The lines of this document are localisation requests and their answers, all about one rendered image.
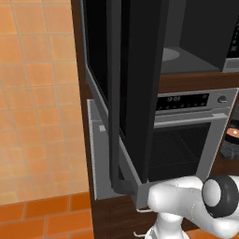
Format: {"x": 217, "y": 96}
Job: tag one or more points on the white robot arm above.
{"x": 174, "y": 199}

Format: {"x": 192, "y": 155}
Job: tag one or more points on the black microwave door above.
{"x": 140, "y": 77}

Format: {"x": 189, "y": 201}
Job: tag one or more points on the oven door with glass window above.
{"x": 177, "y": 152}

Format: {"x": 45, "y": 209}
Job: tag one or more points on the black bowl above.
{"x": 230, "y": 140}

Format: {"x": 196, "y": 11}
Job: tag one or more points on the black microwave oven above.
{"x": 199, "y": 34}

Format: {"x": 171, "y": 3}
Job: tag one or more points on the silver built-in oven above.
{"x": 99, "y": 155}

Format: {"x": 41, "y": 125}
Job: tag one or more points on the dark brown wooden cabinet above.
{"x": 118, "y": 217}

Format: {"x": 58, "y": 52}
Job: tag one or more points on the silver oven knob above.
{"x": 222, "y": 100}

